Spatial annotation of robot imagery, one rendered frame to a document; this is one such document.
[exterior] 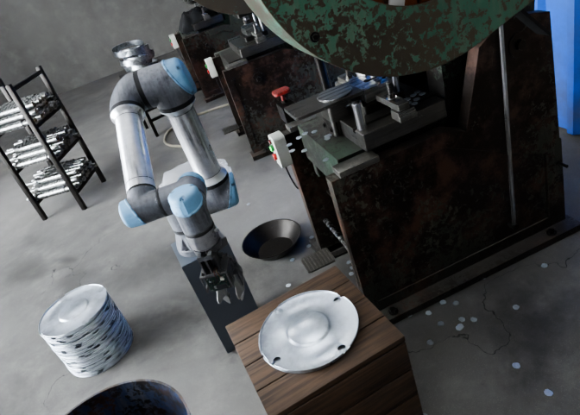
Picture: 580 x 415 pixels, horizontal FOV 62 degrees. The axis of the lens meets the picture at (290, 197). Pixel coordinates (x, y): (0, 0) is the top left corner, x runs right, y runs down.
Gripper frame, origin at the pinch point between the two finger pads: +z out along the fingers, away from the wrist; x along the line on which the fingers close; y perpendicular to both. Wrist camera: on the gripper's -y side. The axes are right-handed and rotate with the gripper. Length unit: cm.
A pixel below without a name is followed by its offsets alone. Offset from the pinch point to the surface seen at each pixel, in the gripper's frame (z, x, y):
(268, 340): 17.2, 4.2, 1.6
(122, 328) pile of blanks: 44, -71, -49
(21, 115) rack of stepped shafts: -23, -158, -198
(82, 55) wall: 7, -310, -641
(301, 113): -25, 28, -53
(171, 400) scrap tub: 12.0, -19.5, 19.7
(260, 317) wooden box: 18.1, 0.8, -9.0
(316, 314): 16.6, 18.6, -3.6
